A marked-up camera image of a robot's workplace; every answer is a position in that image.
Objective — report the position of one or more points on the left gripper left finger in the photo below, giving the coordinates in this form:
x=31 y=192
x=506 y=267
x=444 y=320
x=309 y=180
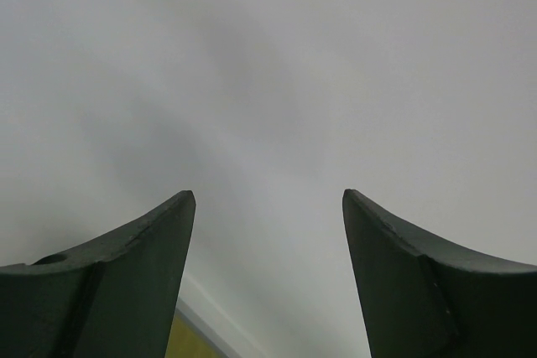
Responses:
x=112 y=296

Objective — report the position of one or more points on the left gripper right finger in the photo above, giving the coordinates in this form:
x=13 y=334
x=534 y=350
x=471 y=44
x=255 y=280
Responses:
x=424 y=296

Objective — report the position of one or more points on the olive green plastic bin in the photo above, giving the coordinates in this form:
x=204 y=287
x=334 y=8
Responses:
x=184 y=342

